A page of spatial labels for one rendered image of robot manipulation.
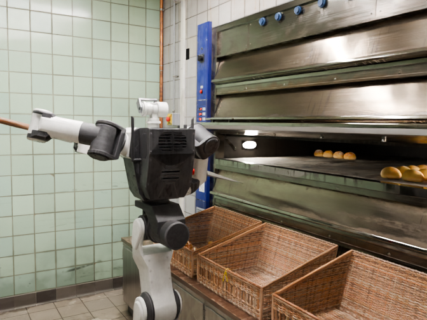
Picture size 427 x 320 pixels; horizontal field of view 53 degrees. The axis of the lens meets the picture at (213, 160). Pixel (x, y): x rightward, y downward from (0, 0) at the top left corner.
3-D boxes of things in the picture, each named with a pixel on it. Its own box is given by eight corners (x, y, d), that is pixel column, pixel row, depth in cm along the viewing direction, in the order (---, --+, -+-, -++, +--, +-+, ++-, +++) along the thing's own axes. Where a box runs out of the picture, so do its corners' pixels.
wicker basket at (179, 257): (215, 242, 305) (215, 204, 303) (263, 266, 257) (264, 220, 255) (151, 252, 281) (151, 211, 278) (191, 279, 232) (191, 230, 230)
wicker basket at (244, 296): (265, 266, 256) (266, 221, 253) (338, 300, 208) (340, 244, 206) (194, 281, 230) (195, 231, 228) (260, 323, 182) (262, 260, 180)
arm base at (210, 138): (220, 154, 196) (220, 134, 188) (197, 164, 190) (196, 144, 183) (202, 138, 205) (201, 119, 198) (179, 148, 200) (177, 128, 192)
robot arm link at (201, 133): (215, 159, 198) (218, 133, 190) (199, 164, 193) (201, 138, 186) (201, 146, 206) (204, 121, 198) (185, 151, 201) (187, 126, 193)
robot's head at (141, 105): (162, 110, 183) (158, 96, 186) (142, 110, 179) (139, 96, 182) (157, 119, 188) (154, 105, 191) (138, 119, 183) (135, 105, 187)
